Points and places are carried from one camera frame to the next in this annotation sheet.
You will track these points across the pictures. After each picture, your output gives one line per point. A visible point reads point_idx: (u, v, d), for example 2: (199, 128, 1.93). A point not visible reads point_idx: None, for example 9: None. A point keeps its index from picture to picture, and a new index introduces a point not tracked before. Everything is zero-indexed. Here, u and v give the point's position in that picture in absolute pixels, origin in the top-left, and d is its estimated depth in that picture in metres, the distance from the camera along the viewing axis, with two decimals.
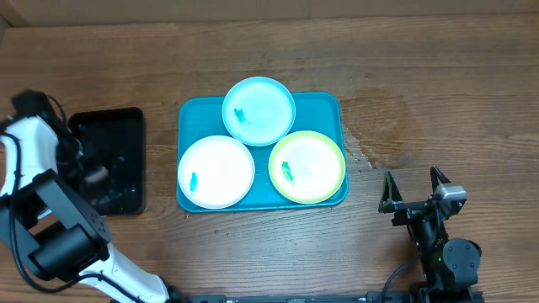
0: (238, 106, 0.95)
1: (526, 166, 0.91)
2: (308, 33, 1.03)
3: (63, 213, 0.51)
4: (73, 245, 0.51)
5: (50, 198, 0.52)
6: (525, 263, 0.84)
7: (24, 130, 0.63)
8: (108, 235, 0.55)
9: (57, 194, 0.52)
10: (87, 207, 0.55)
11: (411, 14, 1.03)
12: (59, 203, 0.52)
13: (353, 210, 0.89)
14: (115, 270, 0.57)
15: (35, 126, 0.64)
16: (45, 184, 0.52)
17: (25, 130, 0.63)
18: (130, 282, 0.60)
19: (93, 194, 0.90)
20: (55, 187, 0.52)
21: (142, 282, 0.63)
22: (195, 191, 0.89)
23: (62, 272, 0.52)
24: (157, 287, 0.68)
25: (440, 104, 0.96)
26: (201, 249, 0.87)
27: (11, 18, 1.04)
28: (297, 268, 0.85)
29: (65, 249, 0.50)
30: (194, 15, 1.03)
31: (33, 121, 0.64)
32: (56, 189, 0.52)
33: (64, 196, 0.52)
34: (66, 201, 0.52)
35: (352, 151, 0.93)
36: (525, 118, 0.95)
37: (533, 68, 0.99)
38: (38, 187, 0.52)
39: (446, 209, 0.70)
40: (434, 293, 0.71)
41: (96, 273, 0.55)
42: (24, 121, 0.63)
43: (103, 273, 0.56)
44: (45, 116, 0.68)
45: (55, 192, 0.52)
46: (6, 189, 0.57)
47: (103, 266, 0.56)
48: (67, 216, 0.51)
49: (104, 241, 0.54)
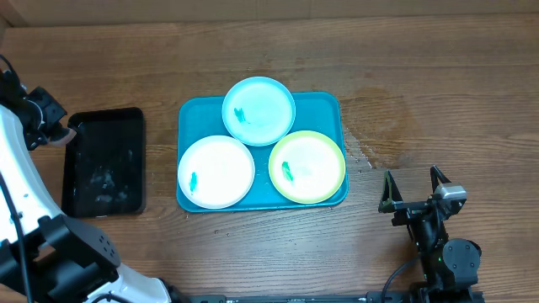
0: (238, 106, 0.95)
1: (526, 166, 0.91)
2: (308, 32, 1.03)
3: (77, 255, 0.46)
4: (87, 276, 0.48)
5: (62, 247, 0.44)
6: (524, 263, 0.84)
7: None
8: (116, 257, 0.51)
9: (71, 241, 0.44)
10: (96, 236, 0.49)
11: (411, 14, 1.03)
12: (73, 249, 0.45)
13: (353, 209, 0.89)
14: (123, 288, 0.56)
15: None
16: (55, 234, 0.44)
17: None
18: (136, 296, 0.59)
19: (95, 193, 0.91)
20: (66, 236, 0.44)
21: (146, 294, 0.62)
22: (195, 190, 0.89)
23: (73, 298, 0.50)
24: (159, 291, 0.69)
25: (440, 104, 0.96)
26: (201, 248, 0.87)
27: (11, 17, 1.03)
28: (297, 268, 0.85)
29: (77, 281, 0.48)
30: (194, 15, 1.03)
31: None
32: (68, 239, 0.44)
33: (77, 243, 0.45)
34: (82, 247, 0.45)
35: (352, 151, 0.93)
36: (525, 118, 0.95)
37: (533, 68, 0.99)
38: (47, 235, 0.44)
39: (446, 209, 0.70)
40: (434, 293, 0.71)
41: (105, 293, 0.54)
42: None
43: (111, 293, 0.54)
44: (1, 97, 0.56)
45: (67, 241, 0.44)
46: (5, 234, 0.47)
47: (111, 288, 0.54)
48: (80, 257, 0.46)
49: (114, 266, 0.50)
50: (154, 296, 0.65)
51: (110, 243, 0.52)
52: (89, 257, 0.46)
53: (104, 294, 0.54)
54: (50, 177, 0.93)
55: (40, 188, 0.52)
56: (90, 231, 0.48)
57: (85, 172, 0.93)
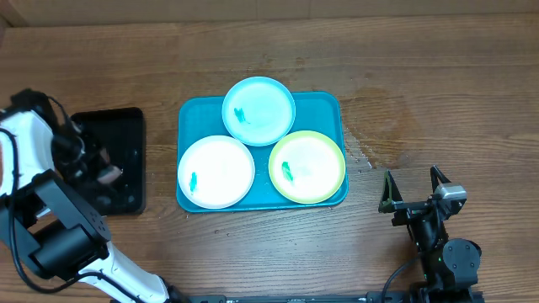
0: (238, 106, 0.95)
1: (526, 166, 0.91)
2: (308, 33, 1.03)
3: (62, 215, 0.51)
4: (75, 246, 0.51)
5: (48, 199, 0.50)
6: (524, 263, 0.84)
7: (17, 122, 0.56)
8: (108, 233, 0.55)
9: (57, 195, 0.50)
10: (88, 206, 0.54)
11: (411, 14, 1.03)
12: (57, 203, 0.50)
13: (353, 209, 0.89)
14: (115, 268, 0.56)
15: (29, 120, 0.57)
16: (43, 185, 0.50)
17: (18, 124, 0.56)
18: (129, 281, 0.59)
19: (96, 193, 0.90)
20: (51, 187, 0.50)
21: (141, 282, 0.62)
22: (195, 190, 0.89)
23: (62, 269, 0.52)
24: (157, 286, 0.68)
25: (440, 104, 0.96)
26: (202, 249, 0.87)
27: (11, 17, 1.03)
28: (297, 268, 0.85)
29: (66, 250, 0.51)
30: (194, 15, 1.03)
31: (28, 114, 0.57)
32: (56, 192, 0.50)
33: (61, 197, 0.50)
34: (67, 203, 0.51)
35: (352, 151, 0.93)
36: (525, 118, 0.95)
37: (533, 68, 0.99)
38: (37, 187, 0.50)
39: (446, 209, 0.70)
40: (434, 293, 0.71)
41: (97, 271, 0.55)
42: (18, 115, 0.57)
43: (103, 272, 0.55)
44: (39, 109, 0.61)
45: (54, 194, 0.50)
46: (5, 188, 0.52)
47: (102, 265, 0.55)
48: (66, 217, 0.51)
49: (104, 241, 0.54)
50: (150, 287, 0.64)
51: (104, 224, 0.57)
52: (74, 216, 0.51)
53: (94, 273, 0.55)
54: None
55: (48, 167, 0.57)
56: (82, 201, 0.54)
57: None
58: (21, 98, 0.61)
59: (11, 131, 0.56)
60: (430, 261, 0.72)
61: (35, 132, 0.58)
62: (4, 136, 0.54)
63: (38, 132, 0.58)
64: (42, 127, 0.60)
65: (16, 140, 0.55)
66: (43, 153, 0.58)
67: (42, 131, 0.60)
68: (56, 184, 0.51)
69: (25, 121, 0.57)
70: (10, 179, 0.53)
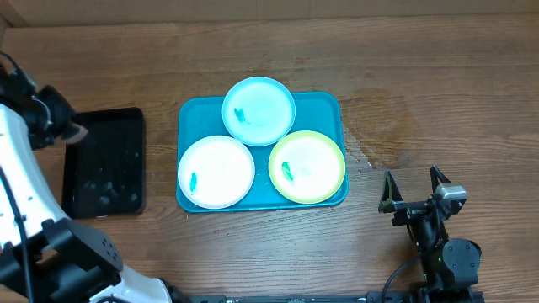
0: (238, 106, 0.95)
1: (526, 166, 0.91)
2: (308, 33, 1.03)
3: (78, 259, 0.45)
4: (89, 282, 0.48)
5: (65, 251, 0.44)
6: (524, 263, 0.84)
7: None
8: (120, 261, 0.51)
9: (72, 247, 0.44)
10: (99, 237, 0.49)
11: (411, 14, 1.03)
12: (77, 252, 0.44)
13: (353, 209, 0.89)
14: (126, 290, 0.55)
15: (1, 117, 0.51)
16: (58, 237, 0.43)
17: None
18: (137, 297, 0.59)
19: (96, 193, 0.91)
20: (72, 241, 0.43)
21: (147, 295, 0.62)
22: (195, 190, 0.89)
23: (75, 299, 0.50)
24: (160, 292, 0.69)
25: (440, 104, 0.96)
26: (201, 248, 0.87)
27: (11, 17, 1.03)
28: (297, 268, 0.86)
29: (80, 286, 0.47)
30: (194, 16, 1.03)
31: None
32: (71, 244, 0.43)
33: (81, 247, 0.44)
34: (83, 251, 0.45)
35: (351, 151, 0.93)
36: (525, 118, 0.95)
37: (533, 68, 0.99)
38: (50, 239, 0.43)
39: (446, 209, 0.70)
40: (434, 293, 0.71)
41: (108, 295, 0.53)
42: None
43: (114, 295, 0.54)
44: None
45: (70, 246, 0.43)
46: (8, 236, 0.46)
47: (114, 290, 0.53)
48: (83, 260, 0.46)
49: (118, 269, 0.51)
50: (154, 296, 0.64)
51: (115, 249, 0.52)
52: (93, 261, 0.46)
53: (105, 296, 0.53)
54: (50, 176, 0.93)
55: (43, 189, 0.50)
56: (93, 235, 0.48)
57: (84, 172, 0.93)
58: None
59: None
60: (430, 261, 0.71)
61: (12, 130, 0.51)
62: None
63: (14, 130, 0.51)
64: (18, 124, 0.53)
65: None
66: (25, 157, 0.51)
67: (18, 129, 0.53)
68: (75, 236, 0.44)
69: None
70: (12, 223, 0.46)
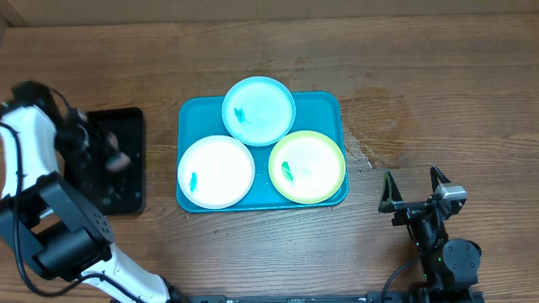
0: (238, 106, 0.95)
1: (526, 166, 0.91)
2: (308, 32, 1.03)
3: (67, 219, 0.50)
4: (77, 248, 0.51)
5: (55, 205, 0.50)
6: (524, 263, 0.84)
7: (20, 119, 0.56)
8: (110, 236, 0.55)
9: (61, 200, 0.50)
10: (91, 208, 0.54)
11: (412, 13, 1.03)
12: (63, 208, 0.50)
13: (353, 209, 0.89)
14: (118, 271, 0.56)
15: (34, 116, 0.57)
16: (48, 188, 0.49)
17: (19, 119, 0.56)
18: (131, 283, 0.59)
19: (95, 193, 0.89)
20: (58, 191, 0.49)
21: (143, 284, 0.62)
22: (195, 190, 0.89)
23: (65, 271, 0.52)
24: (157, 286, 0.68)
25: (440, 103, 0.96)
26: (202, 249, 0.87)
27: (11, 17, 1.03)
28: (297, 268, 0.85)
29: (69, 252, 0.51)
30: (194, 15, 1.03)
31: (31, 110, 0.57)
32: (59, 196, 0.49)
33: (68, 204, 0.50)
34: (71, 207, 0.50)
35: (352, 151, 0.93)
36: (525, 118, 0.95)
37: (533, 67, 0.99)
38: (40, 190, 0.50)
39: (446, 209, 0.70)
40: (434, 293, 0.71)
41: (98, 273, 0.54)
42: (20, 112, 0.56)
43: (104, 273, 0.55)
44: (41, 103, 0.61)
45: (57, 199, 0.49)
46: (8, 189, 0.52)
47: (104, 266, 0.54)
48: (72, 221, 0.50)
49: (108, 242, 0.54)
50: (151, 288, 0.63)
51: (108, 225, 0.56)
52: (78, 221, 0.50)
53: (98, 274, 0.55)
54: None
55: (51, 162, 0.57)
56: (87, 203, 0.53)
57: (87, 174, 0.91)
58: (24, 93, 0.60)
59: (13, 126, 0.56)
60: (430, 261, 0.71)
61: (40, 126, 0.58)
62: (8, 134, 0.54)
63: (41, 125, 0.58)
64: (45, 123, 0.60)
65: (19, 135, 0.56)
66: (45, 147, 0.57)
67: (45, 128, 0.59)
68: (62, 188, 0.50)
69: (29, 117, 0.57)
70: (15, 178, 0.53)
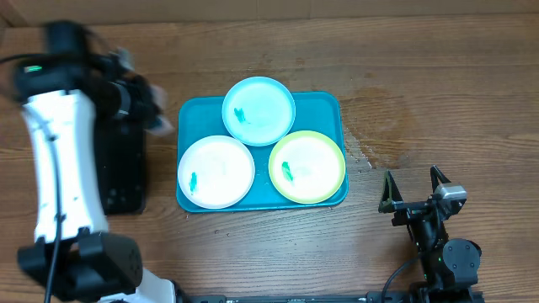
0: (238, 106, 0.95)
1: (526, 166, 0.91)
2: (308, 33, 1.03)
3: (104, 272, 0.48)
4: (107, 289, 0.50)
5: (93, 263, 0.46)
6: (524, 263, 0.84)
7: (57, 119, 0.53)
8: (139, 272, 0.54)
9: (100, 261, 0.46)
10: (126, 250, 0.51)
11: (411, 14, 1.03)
12: (102, 265, 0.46)
13: (353, 210, 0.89)
14: (136, 296, 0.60)
15: (72, 104, 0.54)
16: (91, 251, 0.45)
17: (58, 122, 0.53)
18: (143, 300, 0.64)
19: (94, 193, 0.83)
20: (101, 257, 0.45)
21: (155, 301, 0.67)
22: (195, 190, 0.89)
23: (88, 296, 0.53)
24: (168, 295, 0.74)
25: (440, 104, 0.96)
26: (202, 249, 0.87)
27: (11, 17, 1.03)
28: (297, 268, 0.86)
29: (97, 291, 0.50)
30: (194, 16, 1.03)
31: (68, 96, 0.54)
32: (100, 258, 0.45)
33: (109, 263, 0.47)
34: (110, 265, 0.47)
35: (352, 151, 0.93)
36: (525, 118, 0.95)
37: (533, 68, 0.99)
38: (82, 249, 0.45)
39: (447, 209, 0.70)
40: (434, 293, 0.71)
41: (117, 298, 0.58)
42: (61, 103, 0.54)
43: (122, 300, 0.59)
44: (75, 71, 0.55)
45: (98, 260, 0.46)
46: (45, 230, 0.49)
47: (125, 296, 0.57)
48: (108, 273, 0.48)
49: (136, 281, 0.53)
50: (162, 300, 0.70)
51: (138, 257, 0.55)
52: (113, 273, 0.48)
53: (116, 298, 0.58)
54: None
55: (95, 198, 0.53)
56: (122, 247, 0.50)
57: None
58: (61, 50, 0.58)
59: (41, 119, 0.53)
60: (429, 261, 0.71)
61: (79, 133, 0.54)
62: (45, 137, 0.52)
63: (81, 120, 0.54)
64: (88, 113, 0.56)
65: (56, 145, 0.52)
66: (88, 171, 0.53)
67: (87, 123, 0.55)
68: (105, 253, 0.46)
69: (68, 105, 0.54)
70: (51, 219, 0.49)
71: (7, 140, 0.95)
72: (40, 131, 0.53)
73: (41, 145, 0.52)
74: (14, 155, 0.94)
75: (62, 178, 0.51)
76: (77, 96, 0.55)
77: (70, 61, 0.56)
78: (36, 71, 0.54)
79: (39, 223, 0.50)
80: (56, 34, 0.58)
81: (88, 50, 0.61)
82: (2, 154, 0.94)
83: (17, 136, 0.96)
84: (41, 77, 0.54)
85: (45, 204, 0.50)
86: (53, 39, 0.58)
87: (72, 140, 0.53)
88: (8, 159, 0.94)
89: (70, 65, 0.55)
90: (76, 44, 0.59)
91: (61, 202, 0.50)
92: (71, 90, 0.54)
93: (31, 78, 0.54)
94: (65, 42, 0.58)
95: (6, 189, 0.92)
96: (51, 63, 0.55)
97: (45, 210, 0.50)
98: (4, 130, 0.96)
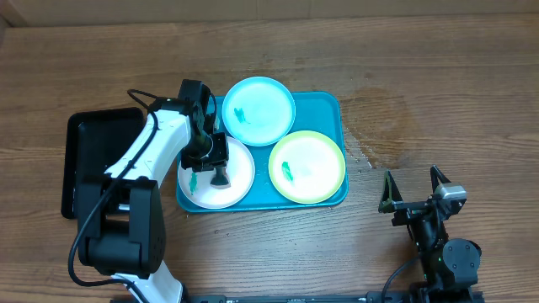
0: (238, 106, 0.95)
1: (526, 166, 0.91)
2: (308, 33, 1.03)
3: (135, 224, 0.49)
4: (123, 256, 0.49)
5: (136, 204, 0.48)
6: (525, 263, 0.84)
7: (168, 119, 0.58)
8: (156, 265, 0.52)
9: (143, 204, 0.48)
10: (158, 229, 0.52)
11: (411, 14, 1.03)
12: (141, 214, 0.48)
13: (353, 209, 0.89)
14: (145, 284, 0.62)
15: (180, 122, 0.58)
16: (142, 193, 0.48)
17: (168, 121, 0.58)
18: (149, 294, 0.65)
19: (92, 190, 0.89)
20: (147, 200, 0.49)
21: (160, 294, 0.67)
22: (195, 190, 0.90)
23: (101, 268, 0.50)
24: (174, 295, 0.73)
25: (440, 104, 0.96)
26: (202, 248, 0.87)
27: (11, 17, 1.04)
28: (297, 268, 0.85)
29: (115, 252, 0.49)
30: (194, 16, 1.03)
31: (181, 116, 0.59)
32: (145, 200, 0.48)
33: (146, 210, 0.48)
34: (145, 218, 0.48)
35: (351, 151, 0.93)
36: (525, 118, 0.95)
37: (533, 68, 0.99)
38: (136, 188, 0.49)
39: (446, 209, 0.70)
40: (434, 293, 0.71)
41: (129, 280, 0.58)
42: (173, 114, 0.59)
43: (133, 283, 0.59)
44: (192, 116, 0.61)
45: (142, 201, 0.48)
46: (114, 169, 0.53)
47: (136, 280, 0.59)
48: (136, 231, 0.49)
49: (149, 271, 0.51)
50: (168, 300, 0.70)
51: (161, 254, 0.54)
52: (141, 231, 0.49)
53: (127, 280, 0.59)
54: (51, 176, 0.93)
55: (159, 174, 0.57)
56: (159, 223, 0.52)
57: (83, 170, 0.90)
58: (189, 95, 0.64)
59: (157, 118, 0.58)
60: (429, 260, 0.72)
61: (174, 136, 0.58)
62: (152, 126, 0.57)
63: (178, 135, 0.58)
64: (184, 135, 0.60)
65: (156, 133, 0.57)
66: (164, 160, 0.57)
67: (179, 140, 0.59)
68: (152, 199, 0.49)
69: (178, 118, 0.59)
70: (123, 166, 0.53)
71: (7, 139, 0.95)
72: (150, 119, 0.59)
73: (146, 130, 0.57)
74: (14, 155, 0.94)
75: (146, 152, 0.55)
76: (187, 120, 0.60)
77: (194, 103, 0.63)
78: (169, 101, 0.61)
79: (111, 167, 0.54)
80: (189, 84, 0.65)
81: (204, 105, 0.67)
82: (2, 154, 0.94)
83: (17, 136, 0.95)
84: (170, 104, 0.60)
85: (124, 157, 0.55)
86: (186, 87, 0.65)
87: (168, 138, 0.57)
88: (8, 159, 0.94)
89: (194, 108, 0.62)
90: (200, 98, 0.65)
91: (137, 157, 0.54)
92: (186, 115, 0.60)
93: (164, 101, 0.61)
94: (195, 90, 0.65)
95: (6, 189, 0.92)
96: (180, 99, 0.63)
97: (121, 162, 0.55)
98: (4, 130, 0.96)
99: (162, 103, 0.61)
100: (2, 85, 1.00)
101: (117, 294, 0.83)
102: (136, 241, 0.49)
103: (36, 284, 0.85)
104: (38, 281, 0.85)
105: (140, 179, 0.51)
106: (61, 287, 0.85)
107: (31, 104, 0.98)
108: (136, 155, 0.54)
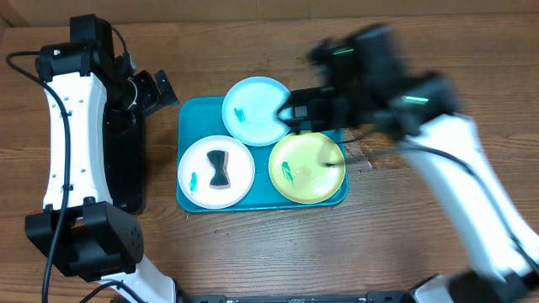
0: (238, 106, 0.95)
1: (526, 166, 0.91)
2: (308, 33, 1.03)
3: (104, 242, 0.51)
4: (105, 263, 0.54)
5: (97, 231, 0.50)
6: None
7: (75, 95, 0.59)
8: (138, 252, 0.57)
9: (104, 229, 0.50)
10: (126, 229, 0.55)
11: (411, 13, 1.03)
12: (100, 235, 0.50)
13: (353, 210, 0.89)
14: (135, 282, 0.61)
15: (87, 85, 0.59)
16: (94, 219, 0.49)
17: (74, 99, 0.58)
18: (142, 291, 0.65)
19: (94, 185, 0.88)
20: (104, 225, 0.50)
21: (154, 291, 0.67)
22: (195, 190, 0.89)
23: (87, 275, 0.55)
24: (168, 292, 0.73)
25: None
26: (201, 249, 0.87)
27: (11, 18, 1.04)
28: (297, 268, 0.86)
29: (98, 263, 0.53)
30: (195, 16, 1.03)
31: (85, 77, 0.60)
32: (103, 225, 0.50)
33: (109, 231, 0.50)
34: (111, 236, 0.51)
35: (352, 151, 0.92)
36: (525, 118, 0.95)
37: (533, 68, 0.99)
38: (87, 217, 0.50)
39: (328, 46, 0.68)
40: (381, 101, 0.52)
41: (117, 280, 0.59)
42: (69, 71, 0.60)
43: (122, 282, 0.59)
44: (95, 58, 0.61)
45: (102, 226, 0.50)
46: (52, 199, 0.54)
47: (125, 279, 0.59)
48: (107, 246, 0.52)
49: (133, 260, 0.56)
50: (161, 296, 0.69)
51: (139, 239, 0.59)
52: (114, 244, 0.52)
53: (116, 280, 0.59)
54: None
55: (99, 172, 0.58)
56: (125, 225, 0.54)
57: None
58: (82, 36, 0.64)
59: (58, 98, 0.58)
60: (373, 103, 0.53)
61: (92, 115, 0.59)
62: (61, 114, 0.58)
63: (93, 102, 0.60)
64: (98, 96, 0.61)
65: (70, 120, 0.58)
66: (96, 150, 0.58)
67: (97, 108, 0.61)
68: (107, 223, 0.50)
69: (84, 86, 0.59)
70: (60, 189, 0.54)
71: (7, 139, 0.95)
72: (51, 97, 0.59)
73: (61, 121, 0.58)
74: (13, 155, 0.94)
75: (76, 162, 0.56)
76: (93, 78, 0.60)
77: (90, 47, 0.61)
78: (58, 57, 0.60)
79: (47, 194, 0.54)
80: (77, 21, 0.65)
81: (106, 42, 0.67)
82: (3, 154, 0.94)
83: (18, 137, 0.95)
84: (61, 61, 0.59)
85: (55, 176, 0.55)
86: (78, 24, 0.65)
87: (82, 119, 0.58)
88: (8, 159, 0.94)
89: (91, 50, 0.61)
90: (97, 34, 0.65)
91: (70, 174, 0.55)
92: (89, 72, 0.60)
93: (53, 61, 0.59)
94: (90, 29, 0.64)
95: (6, 188, 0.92)
96: (73, 48, 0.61)
97: (53, 181, 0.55)
98: (4, 130, 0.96)
99: (52, 61, 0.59)
100: (2, 85, 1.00)
101: (117, 294, 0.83)
102: (109, 252, 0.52)
103: (36, 284, 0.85)
104: (39, 280, 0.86)
105: (85, 204, 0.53)
106: (61, 287, 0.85)
107: (31, 104, 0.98)
108: (67, 172, 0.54)
